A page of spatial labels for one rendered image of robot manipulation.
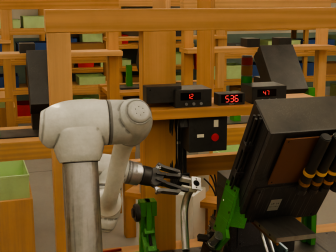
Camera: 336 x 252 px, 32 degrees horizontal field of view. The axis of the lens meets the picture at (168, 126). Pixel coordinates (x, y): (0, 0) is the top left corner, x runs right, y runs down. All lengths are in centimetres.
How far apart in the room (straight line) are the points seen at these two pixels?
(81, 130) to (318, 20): 143
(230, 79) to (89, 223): 823
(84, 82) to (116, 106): 751
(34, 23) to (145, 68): 660
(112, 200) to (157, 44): 73
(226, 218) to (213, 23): 82
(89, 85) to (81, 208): 755
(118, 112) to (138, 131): 8
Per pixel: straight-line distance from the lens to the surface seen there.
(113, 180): 199
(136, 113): 163
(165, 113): 238
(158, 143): 253
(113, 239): 510
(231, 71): 978
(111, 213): 214
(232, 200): 230
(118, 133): 166
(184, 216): 240
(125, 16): 243
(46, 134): 164
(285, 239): 223
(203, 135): 247
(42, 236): 525
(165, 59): 248
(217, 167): 274
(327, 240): 284
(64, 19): 239
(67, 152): 164
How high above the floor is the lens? 198
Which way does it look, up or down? 12 degrees down
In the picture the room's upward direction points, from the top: straight up
